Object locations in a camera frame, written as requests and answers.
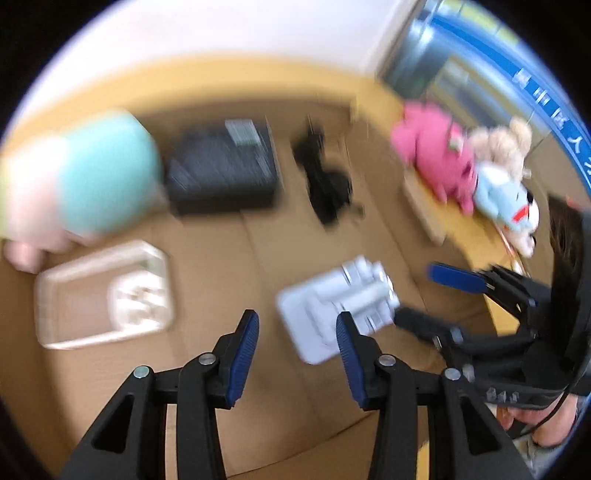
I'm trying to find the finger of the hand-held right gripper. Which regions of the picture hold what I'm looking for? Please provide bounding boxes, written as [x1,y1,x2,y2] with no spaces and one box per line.
[428,261,539,315]
[394,308,468,357]

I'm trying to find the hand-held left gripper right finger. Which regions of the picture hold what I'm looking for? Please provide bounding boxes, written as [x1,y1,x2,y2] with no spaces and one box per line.
[336,311,532,480]

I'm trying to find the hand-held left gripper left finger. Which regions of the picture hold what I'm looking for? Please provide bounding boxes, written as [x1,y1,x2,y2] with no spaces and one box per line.
[60,309,260,480]

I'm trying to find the white packaged item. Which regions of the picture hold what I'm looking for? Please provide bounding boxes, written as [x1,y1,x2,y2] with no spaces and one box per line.
[276,255,402,366]

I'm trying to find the black product box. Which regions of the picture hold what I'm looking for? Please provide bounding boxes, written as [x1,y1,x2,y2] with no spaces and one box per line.
[165,119,279,217]

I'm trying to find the person's right hand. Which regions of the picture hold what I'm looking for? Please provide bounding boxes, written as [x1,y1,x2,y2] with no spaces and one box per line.
[501,396,579,447]

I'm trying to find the blue dog plush toy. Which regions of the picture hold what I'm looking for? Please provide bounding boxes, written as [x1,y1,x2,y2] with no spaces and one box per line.
[473,164,542,258]

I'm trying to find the beige bear plush toy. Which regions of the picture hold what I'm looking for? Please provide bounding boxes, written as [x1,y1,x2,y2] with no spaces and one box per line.
[468,117,535,174]

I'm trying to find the clear plastic package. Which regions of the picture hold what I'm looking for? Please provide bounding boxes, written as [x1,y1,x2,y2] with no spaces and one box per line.
[36,239,179,350]

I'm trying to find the glass door with blue band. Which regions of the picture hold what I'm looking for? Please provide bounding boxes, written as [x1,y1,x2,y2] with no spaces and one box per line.
[376,0,591,190]

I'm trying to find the green and pink plush toy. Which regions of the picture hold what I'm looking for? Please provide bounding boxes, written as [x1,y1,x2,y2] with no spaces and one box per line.
[0,110,163,274]

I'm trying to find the black cable bundle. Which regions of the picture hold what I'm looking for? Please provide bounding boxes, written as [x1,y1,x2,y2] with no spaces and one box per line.
[292,117,365,227]

